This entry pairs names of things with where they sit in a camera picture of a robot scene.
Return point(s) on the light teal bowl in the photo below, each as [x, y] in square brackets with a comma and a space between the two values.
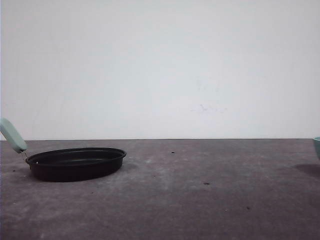
[316, 144]

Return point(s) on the black frying pan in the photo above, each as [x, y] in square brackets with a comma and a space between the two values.
[65, 165]

